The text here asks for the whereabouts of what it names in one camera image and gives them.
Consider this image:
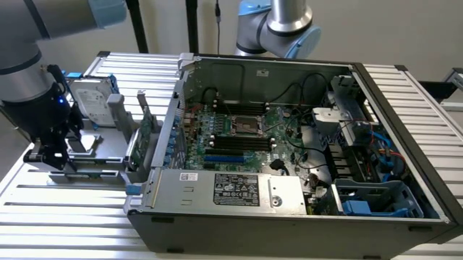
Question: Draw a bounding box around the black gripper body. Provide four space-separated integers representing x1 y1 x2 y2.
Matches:
0 81 74 144

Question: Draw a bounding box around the black RAM slot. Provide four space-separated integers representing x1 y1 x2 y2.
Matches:
210 142 276 148
213 107 269 112
210 139 274 145
212 135 273 141
213 100 269 106
213 103 269 109
212 109 270 115

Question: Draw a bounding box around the silver CPU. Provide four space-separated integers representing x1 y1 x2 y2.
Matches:
66 134 102 155

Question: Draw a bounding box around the silver hard disk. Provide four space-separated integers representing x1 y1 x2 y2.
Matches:
68 78 117 128

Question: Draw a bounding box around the grey parts rack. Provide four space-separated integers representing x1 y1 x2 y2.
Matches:
46 93 164 188

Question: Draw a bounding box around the green graphics card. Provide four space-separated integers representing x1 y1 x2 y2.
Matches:
124 90 160 173

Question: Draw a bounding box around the black stand pole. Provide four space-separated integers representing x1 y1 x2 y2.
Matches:
185 0 200 54
125 0 149 54

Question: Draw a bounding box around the grey power supply unit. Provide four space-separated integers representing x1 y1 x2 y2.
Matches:
149 169 309 216

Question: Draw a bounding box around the metal CPU socket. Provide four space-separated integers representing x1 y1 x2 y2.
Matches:
225 114 270 138

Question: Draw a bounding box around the green motherboard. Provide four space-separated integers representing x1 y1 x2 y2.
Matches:
176 102 321 180

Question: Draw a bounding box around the black open PC case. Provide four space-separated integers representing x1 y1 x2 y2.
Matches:
124 53 463 254

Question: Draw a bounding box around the grey metal drive cage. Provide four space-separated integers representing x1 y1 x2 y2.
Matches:
310 75 381 147

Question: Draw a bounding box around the black fan shroud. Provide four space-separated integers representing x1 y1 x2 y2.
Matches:
322 142 381 183

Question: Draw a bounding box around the blue plastic disk bay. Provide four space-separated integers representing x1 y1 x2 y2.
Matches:
330 178 424 218

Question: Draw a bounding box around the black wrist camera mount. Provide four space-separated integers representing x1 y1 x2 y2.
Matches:
46 64 69 103

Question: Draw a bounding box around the short black wire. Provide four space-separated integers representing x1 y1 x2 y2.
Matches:
200 86 218 104

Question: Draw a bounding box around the thin black hanging cable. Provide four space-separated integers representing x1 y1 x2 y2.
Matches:
214 0 222 54

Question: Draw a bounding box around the black wire with plug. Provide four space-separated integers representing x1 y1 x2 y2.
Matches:
269 159 290 176

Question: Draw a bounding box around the long black looped wire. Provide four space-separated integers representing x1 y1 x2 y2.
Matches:
270 72 330 107

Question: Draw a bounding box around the blue wire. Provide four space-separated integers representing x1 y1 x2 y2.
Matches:
364 129 393 170

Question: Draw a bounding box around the red wire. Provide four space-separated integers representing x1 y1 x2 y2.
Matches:
378 147 406 164

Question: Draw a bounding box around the aluminium frame with black panel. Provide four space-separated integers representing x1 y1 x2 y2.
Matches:
417 67 463 112

